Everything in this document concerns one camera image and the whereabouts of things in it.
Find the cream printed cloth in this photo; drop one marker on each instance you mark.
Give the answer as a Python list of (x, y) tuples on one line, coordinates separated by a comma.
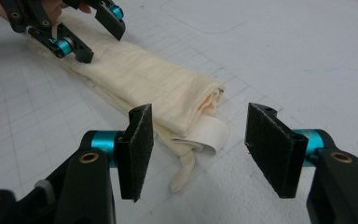
[(143, 74)]

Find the white grid mat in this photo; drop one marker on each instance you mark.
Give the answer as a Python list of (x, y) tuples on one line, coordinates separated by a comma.
[(292, 62)]

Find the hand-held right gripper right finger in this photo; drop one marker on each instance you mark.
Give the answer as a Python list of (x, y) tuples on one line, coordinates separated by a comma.
[(273, 149)]

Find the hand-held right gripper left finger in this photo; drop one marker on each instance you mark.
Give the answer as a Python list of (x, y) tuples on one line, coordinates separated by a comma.
[(133, 149)]

